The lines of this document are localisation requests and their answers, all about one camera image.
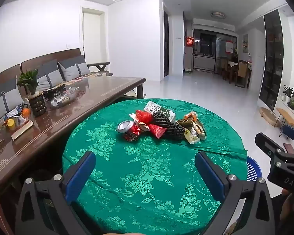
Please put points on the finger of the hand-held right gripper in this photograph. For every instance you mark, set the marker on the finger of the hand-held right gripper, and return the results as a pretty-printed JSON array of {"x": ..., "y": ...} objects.
[
  {"x": 265, "y": 143},
  {"x": 289, "y": 158}
]

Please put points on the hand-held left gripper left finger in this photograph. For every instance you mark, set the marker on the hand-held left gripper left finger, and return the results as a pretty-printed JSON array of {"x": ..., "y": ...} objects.
[{"x": 80, "y": 176}]

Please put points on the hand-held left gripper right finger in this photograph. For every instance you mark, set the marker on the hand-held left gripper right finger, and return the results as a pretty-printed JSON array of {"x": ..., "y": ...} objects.
[{"x": 210, "y": 176}]

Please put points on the blue plastic mesh basket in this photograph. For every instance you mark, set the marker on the blue plastic mesh basket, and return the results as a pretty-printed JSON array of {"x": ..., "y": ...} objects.
[{"x": 253, "y": 169}]

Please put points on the yellow snack packet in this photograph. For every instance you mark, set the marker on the yellow snack packet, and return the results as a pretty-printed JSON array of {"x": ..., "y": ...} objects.
[{"x": 192, "y": 138}]

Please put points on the gold snack wrapper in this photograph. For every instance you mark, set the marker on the gold snack wrapper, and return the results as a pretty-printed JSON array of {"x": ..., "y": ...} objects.
[{"x": 194, "y": 127}]

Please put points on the black foam net sleeve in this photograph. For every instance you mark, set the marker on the black foam net sleeve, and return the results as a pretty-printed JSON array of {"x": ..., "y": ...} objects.
[
  {"x": 159, "y": 118},
  {"x": 174, "y": 132}
]

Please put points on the orange snack wrapper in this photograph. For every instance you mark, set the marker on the orange snack wrapper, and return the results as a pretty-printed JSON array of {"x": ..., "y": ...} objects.
[{"x": 191, "y": 115}]

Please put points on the red soda can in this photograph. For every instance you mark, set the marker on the red soda can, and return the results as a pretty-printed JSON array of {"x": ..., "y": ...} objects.
[{"x": 127, "y": 130}]

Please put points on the red white paper cup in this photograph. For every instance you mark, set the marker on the red white paper cup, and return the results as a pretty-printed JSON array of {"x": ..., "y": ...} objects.
[{"x": 156, "y": 130}]

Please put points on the dark green snack packet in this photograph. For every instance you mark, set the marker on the dark green snack packet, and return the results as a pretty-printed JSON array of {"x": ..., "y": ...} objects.
[{"x": 170, "y": 115}]

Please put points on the red plastic bag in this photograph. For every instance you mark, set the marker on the red plastic bag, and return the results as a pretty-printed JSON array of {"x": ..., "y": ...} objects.
[{"x": 144, "y": 116}]

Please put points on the white green milk carton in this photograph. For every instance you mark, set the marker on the white green milk carton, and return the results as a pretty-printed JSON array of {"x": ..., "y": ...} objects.
[{"x": 152, "y": 107}]

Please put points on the person's right hand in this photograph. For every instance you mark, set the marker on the person's right hand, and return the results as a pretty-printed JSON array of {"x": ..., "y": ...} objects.
[{"x": 292, "y": 205}]

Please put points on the blue chair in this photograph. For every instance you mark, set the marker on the blue chair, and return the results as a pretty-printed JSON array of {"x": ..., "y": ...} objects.
[{"x": 292, "y": 133}]

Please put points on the low oval wooden stool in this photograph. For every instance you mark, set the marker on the low oval wooden stool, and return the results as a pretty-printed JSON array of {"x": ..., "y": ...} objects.
[{"x": 268, "y": 116}]

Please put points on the wooden stool metal legs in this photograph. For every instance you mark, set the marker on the wooden stool metal legs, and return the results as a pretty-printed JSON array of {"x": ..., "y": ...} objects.
[{"x": 288, "y": 117}]

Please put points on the small potted plant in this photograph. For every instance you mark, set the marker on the small potted plant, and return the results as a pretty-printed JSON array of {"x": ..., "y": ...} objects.
[{"x": 292, "y": 104}]

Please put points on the potted plant white pot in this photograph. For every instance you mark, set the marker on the potted plant white pot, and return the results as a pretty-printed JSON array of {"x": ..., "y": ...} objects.
[{"x": 288, "y": 93}]

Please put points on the green floral tablecloth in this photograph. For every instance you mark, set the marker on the green floral tablecloth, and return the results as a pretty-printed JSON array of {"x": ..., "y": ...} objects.
[{"x": 142, "y": 166}]

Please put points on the beige notebook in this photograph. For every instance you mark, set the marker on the beige notebook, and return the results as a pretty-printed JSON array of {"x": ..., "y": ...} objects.
[{"x": 22, "y": 131}]

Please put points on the wooden dining chair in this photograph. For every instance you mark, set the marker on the wooden dining chair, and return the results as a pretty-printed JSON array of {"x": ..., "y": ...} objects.
[
  {"x": 223, "y": 66},
  {"x": 242, "y": 71}
]

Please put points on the tea set tray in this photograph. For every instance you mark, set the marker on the tea set tray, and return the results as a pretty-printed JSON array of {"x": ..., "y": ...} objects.
[{"x": 61, "y": 101}]

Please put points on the dark glass cabinet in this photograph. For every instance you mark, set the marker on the dark glass cabinet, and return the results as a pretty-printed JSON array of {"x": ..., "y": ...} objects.
[{"x": 272, "y": 61}]

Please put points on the white teapot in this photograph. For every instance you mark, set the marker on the white teapot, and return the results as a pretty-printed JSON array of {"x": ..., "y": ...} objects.
[{"x": 73, "y": 93}]

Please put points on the potted plant black studded pot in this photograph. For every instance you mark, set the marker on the potted plant black studded pot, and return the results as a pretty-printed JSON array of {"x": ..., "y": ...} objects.
[{"x": 36, "y": 105}]

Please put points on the orange fruit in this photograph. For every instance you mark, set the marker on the orange fruit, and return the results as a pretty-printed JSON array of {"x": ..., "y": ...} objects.
[{"x": 26, "y": 112}]

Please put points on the wooden dining table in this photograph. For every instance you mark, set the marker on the wooden dining table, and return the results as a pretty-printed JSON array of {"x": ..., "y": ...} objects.
[{"x": 232, "y": 64}]

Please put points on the brown wooden coffee table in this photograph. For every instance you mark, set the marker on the brown wooden coffee table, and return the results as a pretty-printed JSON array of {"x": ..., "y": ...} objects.
[{"x": 93, "y": 90}]

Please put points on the small yellow object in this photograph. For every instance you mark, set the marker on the small yellow object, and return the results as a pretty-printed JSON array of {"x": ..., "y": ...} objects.
[{"x": 11, "y": 124}]

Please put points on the glass sliding door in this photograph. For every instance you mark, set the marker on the glass sliding door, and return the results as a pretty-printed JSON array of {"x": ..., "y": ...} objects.
[{"x": 220, "y": 51}]

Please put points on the grey cushion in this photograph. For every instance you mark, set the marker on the grey cushion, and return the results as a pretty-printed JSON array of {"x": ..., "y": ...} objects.
[
  {"x": 68, "y": 68},
  {"x": 50, "y": 76},
  {"x": 5, "y": 100},
  {"x": 84, "y": 69}
]

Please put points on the dark wooden sofa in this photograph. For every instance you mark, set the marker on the dark wooden sofa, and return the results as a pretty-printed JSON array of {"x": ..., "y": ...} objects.
[{"x": 63, "y": 53}]

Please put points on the round ceiling lamp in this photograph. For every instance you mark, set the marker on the round ceiling lamp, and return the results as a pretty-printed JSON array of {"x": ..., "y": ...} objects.
[{"x": 218, "y": 15}]

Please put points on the dark door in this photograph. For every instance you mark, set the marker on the dark door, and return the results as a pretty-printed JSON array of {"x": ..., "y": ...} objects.
[{"x": 165, "y": 41}]

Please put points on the white door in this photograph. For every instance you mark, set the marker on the white door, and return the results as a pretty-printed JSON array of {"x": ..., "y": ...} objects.
[{"x": 93, "y": 29}]

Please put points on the framed wall picture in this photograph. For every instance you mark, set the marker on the framed wall picture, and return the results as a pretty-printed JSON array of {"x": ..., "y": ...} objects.
[{"x": 245, "y": 42}]

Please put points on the red white wall calendar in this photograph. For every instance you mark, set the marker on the red white wall calendar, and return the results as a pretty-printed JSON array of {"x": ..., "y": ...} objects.
[{"x": 229, "y": 46}]

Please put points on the red wall poster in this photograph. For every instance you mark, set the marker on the red wall poster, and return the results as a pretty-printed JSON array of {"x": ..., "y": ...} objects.
[{"x": 190, "y": 41}]

